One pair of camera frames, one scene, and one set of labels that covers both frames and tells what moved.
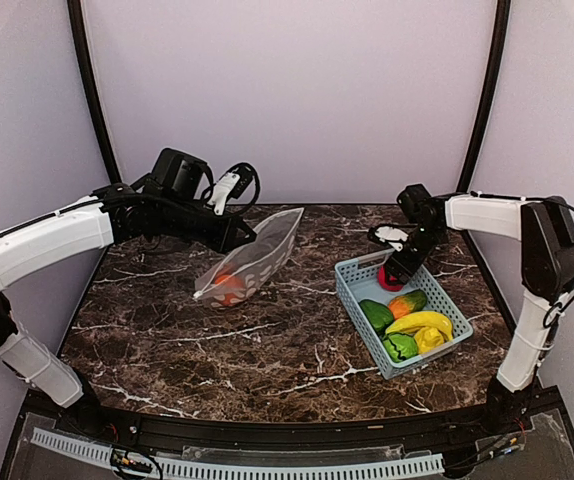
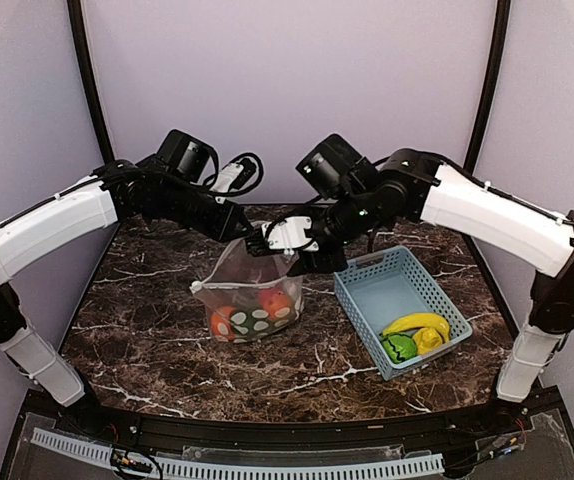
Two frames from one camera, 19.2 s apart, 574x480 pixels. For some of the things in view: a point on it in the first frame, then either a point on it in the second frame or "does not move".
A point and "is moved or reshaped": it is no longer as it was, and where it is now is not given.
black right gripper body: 424,245 → 334,260
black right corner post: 498,59 does not move
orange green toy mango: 404,304 → 272,299
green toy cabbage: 400,346 does not move
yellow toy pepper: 427,338 does not move
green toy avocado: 379,315 → 258,322
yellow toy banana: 421,320 does not move
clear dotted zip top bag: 242,274 is moved or reshaped
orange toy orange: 229,288 → 220,322
